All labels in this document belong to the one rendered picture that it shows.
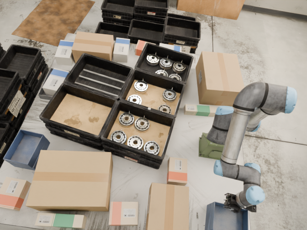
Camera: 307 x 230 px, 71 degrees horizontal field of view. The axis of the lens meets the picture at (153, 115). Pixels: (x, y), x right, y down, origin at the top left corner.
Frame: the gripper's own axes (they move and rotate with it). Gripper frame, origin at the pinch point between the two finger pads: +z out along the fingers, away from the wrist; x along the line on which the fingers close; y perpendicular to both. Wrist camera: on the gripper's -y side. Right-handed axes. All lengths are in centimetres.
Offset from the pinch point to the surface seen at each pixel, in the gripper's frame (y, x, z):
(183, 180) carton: 28.1, -9.6, 4.9
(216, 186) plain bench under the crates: 4.7, -13.2, 12.3
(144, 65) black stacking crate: 74, -91, 0
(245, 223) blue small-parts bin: -9.6, 7.2, 1.0
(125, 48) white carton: 95, -109, 4
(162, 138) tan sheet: 47, -32, -1
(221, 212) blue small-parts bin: 3.2, 3.9, 4.9
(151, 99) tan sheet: 61, -61, 0
